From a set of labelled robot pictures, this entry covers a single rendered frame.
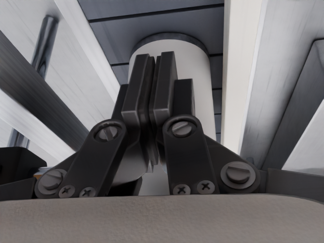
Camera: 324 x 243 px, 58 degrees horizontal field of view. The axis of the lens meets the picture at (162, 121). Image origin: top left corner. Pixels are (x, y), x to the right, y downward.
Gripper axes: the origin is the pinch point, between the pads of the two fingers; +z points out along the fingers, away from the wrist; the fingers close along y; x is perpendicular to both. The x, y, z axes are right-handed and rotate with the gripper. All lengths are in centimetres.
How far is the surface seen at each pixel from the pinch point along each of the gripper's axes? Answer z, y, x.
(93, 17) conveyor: 6.1, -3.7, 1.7
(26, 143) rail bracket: 2.5, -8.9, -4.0
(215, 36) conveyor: 6.9, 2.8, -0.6
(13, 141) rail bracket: 2.3, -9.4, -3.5
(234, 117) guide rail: 4.9, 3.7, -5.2
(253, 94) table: 16.6, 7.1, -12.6
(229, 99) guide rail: 4.1, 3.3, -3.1
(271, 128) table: 19.6, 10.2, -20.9
